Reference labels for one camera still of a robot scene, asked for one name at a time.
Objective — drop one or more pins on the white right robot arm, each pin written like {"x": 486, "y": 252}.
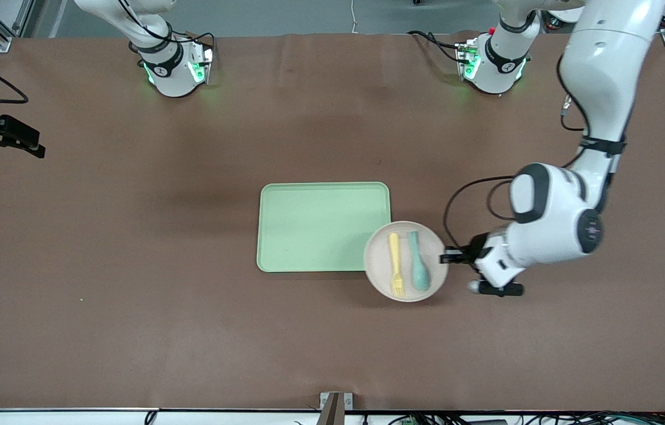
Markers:
{"x": 170, "y": 65}

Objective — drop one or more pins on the brown table cover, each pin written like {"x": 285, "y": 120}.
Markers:
{"x": 131, "y": 236}

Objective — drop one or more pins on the yellow plastic fork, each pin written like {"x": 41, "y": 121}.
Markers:
{"x": 395, "y": 254}

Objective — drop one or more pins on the beige round plate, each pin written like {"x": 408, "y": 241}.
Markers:
{"x": 379, "y": 265}

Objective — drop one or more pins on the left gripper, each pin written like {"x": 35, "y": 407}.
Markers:
{"x": 476, "y": 247}

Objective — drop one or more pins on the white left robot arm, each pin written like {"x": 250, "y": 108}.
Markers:
{"x": 598, "y": 77}

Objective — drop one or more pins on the teal plastic spoon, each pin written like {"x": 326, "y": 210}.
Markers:
{"x": 421, "y": 274}

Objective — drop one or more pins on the light green rectangular tray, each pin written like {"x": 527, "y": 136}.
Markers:
{"x": 308, "y": 230}

